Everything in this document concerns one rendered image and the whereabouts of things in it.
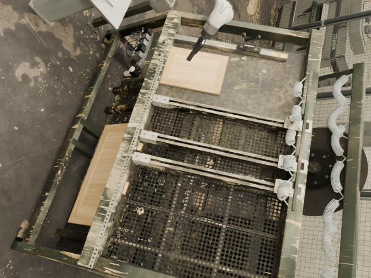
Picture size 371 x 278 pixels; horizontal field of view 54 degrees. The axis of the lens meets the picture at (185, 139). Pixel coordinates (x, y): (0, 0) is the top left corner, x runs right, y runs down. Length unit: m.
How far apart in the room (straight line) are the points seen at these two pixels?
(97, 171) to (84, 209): 0.33
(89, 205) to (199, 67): 1.41
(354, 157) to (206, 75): 1.31
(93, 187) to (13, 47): 1.26
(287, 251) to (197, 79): 1.45
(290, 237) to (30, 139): 2.11
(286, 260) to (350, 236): 0.64
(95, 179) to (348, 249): 1.96
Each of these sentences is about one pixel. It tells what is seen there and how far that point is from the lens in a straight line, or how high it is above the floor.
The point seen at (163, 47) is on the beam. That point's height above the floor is 0.86.
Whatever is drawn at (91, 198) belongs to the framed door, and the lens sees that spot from 3.03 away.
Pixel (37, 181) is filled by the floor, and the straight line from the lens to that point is 3.24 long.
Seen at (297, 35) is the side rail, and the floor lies 1.77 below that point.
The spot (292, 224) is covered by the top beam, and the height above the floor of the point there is 1.92.
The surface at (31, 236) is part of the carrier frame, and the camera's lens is 3.05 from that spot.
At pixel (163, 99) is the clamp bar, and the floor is 0.99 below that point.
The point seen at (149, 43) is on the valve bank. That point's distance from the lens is 3.19.
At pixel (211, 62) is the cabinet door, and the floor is 1.20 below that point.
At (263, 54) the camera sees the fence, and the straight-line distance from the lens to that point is 3.12.
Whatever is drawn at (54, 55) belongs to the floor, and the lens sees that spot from 3.44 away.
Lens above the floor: 2.71
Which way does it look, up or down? 35 degrees down
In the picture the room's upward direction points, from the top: 87 degrees clockwise
